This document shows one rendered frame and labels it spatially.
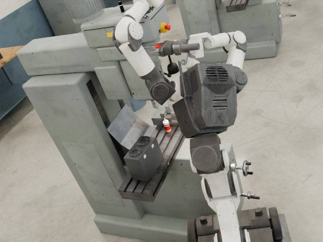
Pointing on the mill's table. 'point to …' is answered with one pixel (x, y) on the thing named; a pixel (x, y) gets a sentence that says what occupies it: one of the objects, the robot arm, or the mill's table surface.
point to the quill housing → (137, 93)
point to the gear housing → (112, 51)
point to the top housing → (151, 23)
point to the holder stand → (143, 158)
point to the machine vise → (159, 113)
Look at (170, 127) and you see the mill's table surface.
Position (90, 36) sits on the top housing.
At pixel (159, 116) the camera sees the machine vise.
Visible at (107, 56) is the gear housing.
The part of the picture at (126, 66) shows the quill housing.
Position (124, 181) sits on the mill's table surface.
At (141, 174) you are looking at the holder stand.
